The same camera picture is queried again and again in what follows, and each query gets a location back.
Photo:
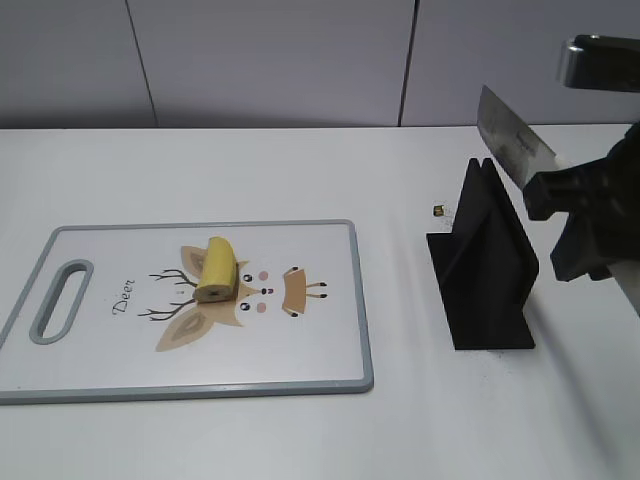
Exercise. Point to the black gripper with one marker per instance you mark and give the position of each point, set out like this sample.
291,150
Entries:
608,186

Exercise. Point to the white-handled kitchen knife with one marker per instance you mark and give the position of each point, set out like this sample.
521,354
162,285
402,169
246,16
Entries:
522,153

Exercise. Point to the yellow banana piece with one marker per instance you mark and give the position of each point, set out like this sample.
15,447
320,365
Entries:
219,273

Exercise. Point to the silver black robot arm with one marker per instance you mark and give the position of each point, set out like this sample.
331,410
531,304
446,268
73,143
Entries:
601,63

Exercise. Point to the black knife stand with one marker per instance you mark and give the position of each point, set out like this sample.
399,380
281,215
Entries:
485,266

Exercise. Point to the white deer cutting board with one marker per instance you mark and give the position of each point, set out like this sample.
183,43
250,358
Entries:
108,314

